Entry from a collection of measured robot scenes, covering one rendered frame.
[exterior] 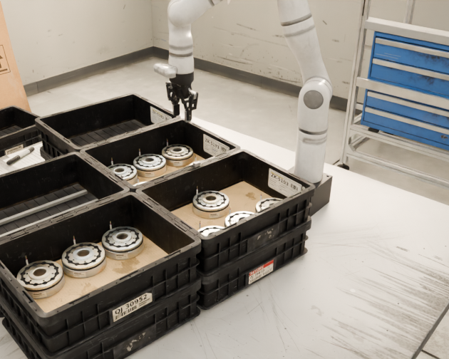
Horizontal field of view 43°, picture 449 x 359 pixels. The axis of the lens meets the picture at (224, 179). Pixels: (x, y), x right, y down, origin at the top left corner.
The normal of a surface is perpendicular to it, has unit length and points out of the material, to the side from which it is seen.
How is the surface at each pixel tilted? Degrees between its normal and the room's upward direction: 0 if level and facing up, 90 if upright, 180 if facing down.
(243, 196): 0
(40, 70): 90
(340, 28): 90
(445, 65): 90
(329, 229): 0
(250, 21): 90
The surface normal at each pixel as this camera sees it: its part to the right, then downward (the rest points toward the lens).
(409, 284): 0.02, -0.87
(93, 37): 0.78, 0.32
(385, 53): -0.62, 0.37
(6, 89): 0.74, 0.08
